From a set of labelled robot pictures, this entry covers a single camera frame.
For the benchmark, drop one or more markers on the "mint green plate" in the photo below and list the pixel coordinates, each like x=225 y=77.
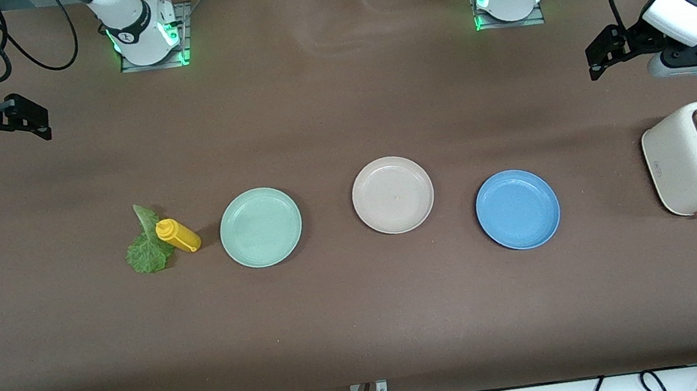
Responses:
x=261 y=228

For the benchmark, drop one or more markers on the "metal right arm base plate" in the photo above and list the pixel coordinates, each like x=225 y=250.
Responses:
x=187 y=34

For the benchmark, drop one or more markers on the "beige plate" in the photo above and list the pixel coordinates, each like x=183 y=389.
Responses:
x=393 y=195

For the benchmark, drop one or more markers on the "yellow mustard squeeze bottle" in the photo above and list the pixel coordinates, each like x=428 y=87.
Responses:
x=180 y=236

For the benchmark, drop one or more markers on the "blue plate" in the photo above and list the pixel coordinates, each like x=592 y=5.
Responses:
x=517 y=209

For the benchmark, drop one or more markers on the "green lettuce leaf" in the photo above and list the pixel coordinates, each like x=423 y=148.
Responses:
x=149 y=254

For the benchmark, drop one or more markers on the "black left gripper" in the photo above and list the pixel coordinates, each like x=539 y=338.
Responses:
x=634 y=37

